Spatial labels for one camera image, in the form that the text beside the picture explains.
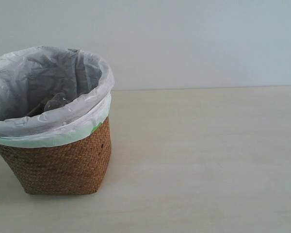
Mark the red label clear plastic bottle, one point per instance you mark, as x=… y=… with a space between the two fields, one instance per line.
x=57 y=101

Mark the grey paper pulp tray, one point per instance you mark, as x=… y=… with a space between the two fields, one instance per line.
x=39 y=109

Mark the woven brown wicker basket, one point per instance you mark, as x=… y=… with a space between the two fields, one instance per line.
x=77 y=168

